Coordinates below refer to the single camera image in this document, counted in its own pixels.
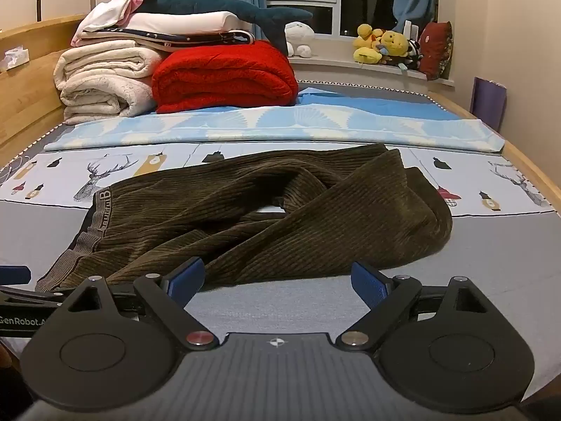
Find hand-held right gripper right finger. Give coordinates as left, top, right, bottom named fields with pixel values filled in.
left=335, top=261, right=497, bottom=352

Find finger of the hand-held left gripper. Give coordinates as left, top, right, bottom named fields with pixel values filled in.
left=0, top=265, right=32, bottom=287
left=0, top=287, right=73, bottom=308

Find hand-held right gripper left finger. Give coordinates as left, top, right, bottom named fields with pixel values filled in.
left=57, top=258, right=221, bottom=352

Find brown corduroy pants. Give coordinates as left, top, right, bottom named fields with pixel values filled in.
left=36, top=142, right=453, bottom=292

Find light blue patterned blanket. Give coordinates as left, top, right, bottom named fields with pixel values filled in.
left=44, top=88, right=505, bottom=155

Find red folded blanket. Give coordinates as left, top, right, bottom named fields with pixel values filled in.
left=151, top=39, right=299, bottom=115

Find cream fleece folded blanket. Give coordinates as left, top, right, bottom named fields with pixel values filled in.
left=53, top=39, right=169, bottom=124

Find tissue box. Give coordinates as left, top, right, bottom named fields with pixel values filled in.
left=0, top=46, right=31, bottom=72

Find purple bag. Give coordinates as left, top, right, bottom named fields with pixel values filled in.
left=470, top=76, right=508, bottom=132

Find white window sill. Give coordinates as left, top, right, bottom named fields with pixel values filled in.
left=287, top=55, right=457, bottom=86

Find black white striped plush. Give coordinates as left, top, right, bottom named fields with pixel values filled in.
left=397, top=39, right=424, bottom=71

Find yellow duck plush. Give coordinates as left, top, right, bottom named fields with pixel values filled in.
left=353, top=23, right=383, bottom=65

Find yellow bear plush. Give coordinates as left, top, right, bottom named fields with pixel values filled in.
left=379, top=31, right=411, bottom=60

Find red cushion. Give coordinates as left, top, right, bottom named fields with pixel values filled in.
left=417, top=20, right=453, bottom=81

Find white seal plush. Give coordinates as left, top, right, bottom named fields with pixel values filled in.
left=284, top=21, right=317, bottom=59

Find white folded duvet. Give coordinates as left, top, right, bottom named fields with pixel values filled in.
left=125, top=11, right=255, bottom=36

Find blue shark plush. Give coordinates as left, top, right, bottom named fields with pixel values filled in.
left=139, top=0, right=314, bottom=57

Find white pink folded cloth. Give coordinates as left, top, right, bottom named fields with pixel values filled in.
left=81, top=0, right=145, bottom=32

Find wooden bed frame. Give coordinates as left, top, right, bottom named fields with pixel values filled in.
left=0, top=14, right=561, bottom=211

